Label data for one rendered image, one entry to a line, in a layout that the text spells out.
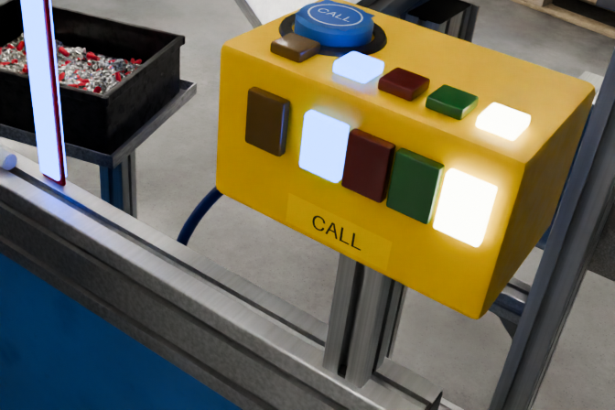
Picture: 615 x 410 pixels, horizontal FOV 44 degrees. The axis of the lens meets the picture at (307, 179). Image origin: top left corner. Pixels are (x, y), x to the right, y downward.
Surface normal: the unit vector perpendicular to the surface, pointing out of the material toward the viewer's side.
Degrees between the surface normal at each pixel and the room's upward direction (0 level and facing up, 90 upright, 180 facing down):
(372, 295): 90
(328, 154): 90
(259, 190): 90
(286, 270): 0
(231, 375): 90
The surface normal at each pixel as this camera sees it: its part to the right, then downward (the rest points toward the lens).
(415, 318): 0.10, -0.83
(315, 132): -0.56, 0.41
